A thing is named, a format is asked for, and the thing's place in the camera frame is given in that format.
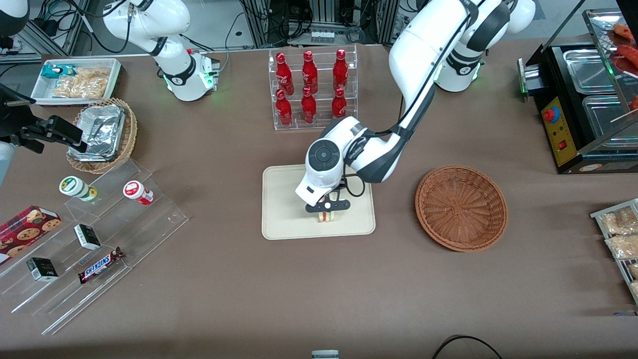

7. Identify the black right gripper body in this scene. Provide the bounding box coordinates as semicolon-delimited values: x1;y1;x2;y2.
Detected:
0;83;38;150

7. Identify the triangle sandwich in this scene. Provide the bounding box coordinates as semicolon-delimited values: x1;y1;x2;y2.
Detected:
319;197;337;223

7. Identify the beige plastic tray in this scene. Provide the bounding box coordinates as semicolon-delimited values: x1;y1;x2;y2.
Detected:
262;165;376;241

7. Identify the white snack tray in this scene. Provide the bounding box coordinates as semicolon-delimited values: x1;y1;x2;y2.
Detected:
30;58;123;107

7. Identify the oval wicker basket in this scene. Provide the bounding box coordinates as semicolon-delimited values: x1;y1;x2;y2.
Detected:
66;98;138;175

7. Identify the round brown wicker basket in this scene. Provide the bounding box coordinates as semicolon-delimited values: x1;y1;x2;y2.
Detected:
415;165;508;252

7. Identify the grey snack tray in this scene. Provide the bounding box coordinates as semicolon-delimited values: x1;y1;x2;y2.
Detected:
590;198;638;306

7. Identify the aluminium foil container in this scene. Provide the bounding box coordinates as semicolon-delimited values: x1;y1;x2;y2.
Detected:
68;104;126;163

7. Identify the large clear bag of crackers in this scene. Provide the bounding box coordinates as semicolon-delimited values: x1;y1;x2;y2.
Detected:
52;67;111;99

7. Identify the green lid white jar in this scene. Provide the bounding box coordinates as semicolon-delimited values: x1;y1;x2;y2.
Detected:
59;176;98;203

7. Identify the teal snack packet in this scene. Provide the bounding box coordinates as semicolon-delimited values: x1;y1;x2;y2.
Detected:
41;64;78;80

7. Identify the clear acrylic bottle rack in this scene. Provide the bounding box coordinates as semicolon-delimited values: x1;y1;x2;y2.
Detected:
268;45;358;132

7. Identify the red cookie box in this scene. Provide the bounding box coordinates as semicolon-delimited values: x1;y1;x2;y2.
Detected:
0;205;63;266

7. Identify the red cola bottle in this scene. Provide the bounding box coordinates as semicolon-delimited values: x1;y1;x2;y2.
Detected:
301;87;317;124
276;52;295;96
331;88;348;119
333;48;348;91
276;89;293;127
302;50;319;94

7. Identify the red lid white jar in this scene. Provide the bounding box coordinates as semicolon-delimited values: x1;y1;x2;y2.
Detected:
123;180;155;206

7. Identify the small black box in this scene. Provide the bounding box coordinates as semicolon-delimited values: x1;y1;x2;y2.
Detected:
26;257;59;282
74;224;102;251

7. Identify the clear acrylic step shelf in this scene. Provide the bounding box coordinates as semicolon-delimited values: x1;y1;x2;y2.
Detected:
0;158;189;336

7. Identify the Snickers chocolate bar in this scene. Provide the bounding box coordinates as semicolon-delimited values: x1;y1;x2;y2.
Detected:
78;246;125;285

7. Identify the black food warmer machine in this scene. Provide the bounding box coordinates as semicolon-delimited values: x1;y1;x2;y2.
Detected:
517;7;638;175

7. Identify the steel pan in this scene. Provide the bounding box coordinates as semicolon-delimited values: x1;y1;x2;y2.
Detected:
582;95;638;150
563;48;617;94

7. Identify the aluminium frame rack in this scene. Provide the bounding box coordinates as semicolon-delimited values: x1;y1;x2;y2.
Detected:
238;0;400;49

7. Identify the black cable loop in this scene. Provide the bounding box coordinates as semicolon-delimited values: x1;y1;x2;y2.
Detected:
431;335;504;359

